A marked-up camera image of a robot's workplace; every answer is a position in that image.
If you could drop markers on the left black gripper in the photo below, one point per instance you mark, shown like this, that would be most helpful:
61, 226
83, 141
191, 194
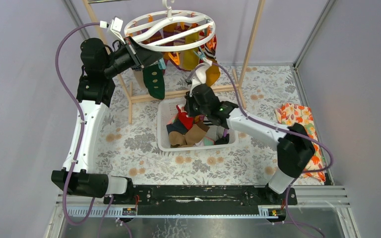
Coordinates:
136, 57

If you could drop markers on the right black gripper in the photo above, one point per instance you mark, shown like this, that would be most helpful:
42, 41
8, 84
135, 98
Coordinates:
189, 99

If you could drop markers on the beige tan sock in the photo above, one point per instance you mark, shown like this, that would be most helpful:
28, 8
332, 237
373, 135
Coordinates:
139, 78

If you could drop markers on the dark green sock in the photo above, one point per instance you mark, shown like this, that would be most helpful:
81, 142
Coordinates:
154, 81

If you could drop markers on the teal clothespin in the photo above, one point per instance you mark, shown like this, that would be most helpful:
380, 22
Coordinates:
161, 64

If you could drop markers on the orange clothespin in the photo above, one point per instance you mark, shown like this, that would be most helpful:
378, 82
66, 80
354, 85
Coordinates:
174, 57

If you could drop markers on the white round clip hanger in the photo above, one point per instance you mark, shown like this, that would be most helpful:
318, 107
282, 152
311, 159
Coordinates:
172, 30

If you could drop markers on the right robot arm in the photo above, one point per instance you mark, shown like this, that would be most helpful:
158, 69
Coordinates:
292, 143

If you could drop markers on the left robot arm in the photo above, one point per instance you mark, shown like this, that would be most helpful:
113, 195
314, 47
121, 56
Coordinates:
78, 175

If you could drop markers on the navy sock in basket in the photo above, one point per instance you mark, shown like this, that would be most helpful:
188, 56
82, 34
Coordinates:
176, 126

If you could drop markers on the white plastic basket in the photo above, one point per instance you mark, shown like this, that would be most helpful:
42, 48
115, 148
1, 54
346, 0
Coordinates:
166, 111

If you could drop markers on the brown sock in basket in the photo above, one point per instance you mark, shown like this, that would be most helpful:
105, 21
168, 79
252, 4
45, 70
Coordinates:
195, 135

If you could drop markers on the purple striped hanging sock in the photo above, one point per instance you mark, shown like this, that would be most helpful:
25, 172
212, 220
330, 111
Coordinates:
170, 63

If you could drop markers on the mustard hanging sock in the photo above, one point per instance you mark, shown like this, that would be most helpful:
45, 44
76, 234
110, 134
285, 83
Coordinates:
213, 73

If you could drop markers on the yellow hanging sock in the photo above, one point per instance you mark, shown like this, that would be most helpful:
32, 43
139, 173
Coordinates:
189, 59

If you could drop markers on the floral table mat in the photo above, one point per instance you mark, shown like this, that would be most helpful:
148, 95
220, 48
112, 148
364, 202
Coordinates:
127, 144

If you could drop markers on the floral folded cloth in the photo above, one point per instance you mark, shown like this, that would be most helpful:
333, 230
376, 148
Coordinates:
289, 114

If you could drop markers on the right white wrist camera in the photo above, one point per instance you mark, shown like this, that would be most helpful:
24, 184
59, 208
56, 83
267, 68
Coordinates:
198, 76

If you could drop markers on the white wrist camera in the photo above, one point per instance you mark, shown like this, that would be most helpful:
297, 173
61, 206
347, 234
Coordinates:
198, 76
115, 27

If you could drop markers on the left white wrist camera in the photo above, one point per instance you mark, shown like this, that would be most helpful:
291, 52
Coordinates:
115, 27

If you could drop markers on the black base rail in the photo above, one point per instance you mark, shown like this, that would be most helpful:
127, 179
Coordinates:
188, 200

